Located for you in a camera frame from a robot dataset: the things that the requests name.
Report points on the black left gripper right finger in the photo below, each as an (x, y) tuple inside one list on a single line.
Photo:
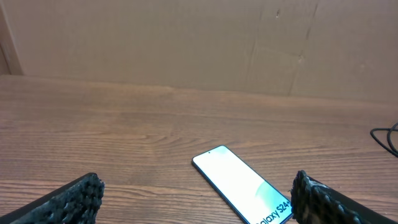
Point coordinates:
[(316, 203)]

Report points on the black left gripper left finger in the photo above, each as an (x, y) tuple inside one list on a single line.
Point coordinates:
[(74, 203)]

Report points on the Samsung Galaxy smartphone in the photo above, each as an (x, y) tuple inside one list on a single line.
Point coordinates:
[(250, 196)]

